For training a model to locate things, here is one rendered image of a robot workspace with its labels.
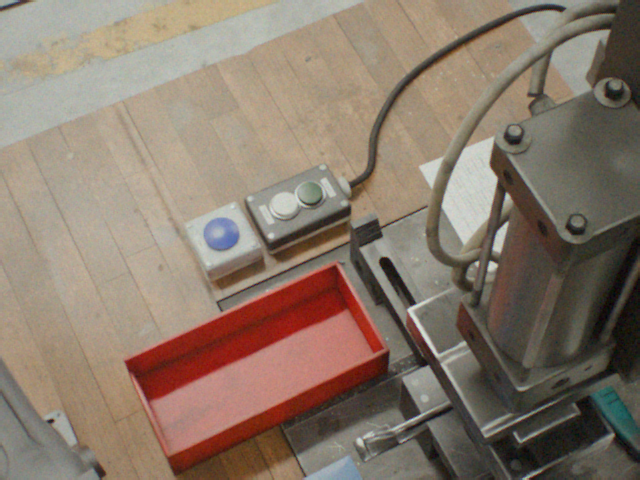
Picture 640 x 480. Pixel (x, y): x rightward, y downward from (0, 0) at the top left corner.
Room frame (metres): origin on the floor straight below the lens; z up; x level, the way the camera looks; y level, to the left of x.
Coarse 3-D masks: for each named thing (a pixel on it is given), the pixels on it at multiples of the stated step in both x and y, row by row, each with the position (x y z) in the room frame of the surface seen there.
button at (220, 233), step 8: (208, 224) 0.67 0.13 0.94; (216, 224) 0.67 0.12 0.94; (224, 224) 0.67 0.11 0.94; (232, 224) 0.67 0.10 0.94; (208, 232) 0.66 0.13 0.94; (216, 232) 0.66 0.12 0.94; (224, 232) 0.66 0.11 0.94; (232, 232) 0.66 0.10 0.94; (208, 240) 0.65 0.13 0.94; (216, 240) 0.65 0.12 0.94; (224, 240) 0.65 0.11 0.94; (232, 240) 0.65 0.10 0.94; (216, 248) 0.64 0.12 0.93; (224, 248) 0.64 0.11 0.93
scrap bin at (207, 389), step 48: (288, 288) 0.58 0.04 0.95; (336, 288) 0.60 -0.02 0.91; (192, 336) 0.53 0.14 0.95; (240, 336) 0.55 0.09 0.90; (288, 336) 0.54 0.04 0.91; (336, 336) 0.54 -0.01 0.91; (144, 384) 0.49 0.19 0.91; (192, 384) 0.49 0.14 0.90; (240, 384) 0.49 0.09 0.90; (288, 384) 0.49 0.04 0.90; (336, 384) 0.47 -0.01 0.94; (192, 432) 0.44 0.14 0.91; (240, 432) 0.43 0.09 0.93
